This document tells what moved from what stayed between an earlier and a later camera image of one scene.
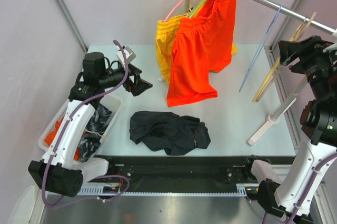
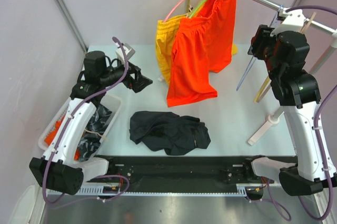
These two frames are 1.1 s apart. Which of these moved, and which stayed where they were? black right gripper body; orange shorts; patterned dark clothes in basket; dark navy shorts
Moved: black right gripper body
Stayed: patterned dark clothes in basket; dark navy shorts; orange shorts
